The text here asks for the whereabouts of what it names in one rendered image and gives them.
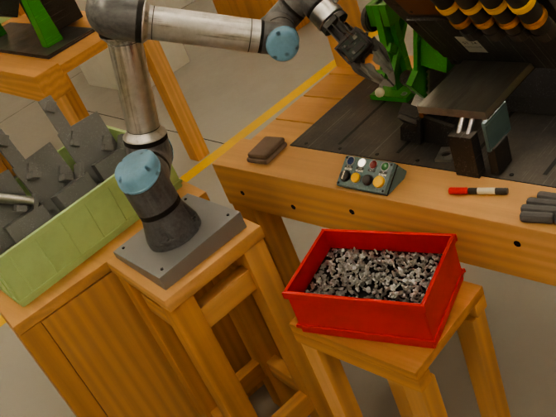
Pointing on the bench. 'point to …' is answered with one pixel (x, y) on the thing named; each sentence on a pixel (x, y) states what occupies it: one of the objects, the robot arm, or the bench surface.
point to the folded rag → (266, 150)
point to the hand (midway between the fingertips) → (390, 82)
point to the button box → (395, 174)
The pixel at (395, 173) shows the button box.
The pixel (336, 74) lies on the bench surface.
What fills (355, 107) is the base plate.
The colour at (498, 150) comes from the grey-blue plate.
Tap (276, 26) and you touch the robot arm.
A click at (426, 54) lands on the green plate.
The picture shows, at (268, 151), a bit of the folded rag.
